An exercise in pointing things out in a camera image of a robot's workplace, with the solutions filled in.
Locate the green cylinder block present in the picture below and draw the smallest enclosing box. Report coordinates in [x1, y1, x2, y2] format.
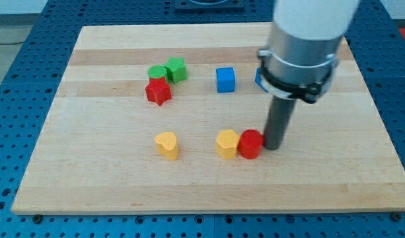
[147, 65, 168, 82]

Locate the yellow heart block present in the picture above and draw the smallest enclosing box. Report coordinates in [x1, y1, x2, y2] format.
[154, 132, 179, 161]

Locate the yellow hexagon block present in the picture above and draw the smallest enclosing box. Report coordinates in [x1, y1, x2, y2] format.
[215, 130, 240, 159]

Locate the green star block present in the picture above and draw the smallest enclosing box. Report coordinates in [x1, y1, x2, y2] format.
[165, 57, 188, 85]

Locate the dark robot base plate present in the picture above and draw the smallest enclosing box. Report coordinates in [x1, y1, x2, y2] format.
[173, 0, 246, 12]

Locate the blue block behind arm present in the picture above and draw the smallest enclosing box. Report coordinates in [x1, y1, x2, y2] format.
[254, 68, 268, 93]

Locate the red star block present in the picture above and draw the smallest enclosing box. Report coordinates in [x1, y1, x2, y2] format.
[145, 77, 172, 106]

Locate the light wooden board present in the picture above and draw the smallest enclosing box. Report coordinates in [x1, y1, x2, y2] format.
[11, 22, 405, 215]

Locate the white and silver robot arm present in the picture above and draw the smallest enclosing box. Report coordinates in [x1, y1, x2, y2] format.
[258, 0, 360, 150]

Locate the red cylinder block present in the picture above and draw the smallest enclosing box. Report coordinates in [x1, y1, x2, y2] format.
[238, 129, 264, 159]

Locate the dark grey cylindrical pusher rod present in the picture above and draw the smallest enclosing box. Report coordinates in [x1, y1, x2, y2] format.
[264, 96, 296, 150]

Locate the blue cube block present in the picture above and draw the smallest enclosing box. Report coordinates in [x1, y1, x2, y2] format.
[216, 67, 236, 93]

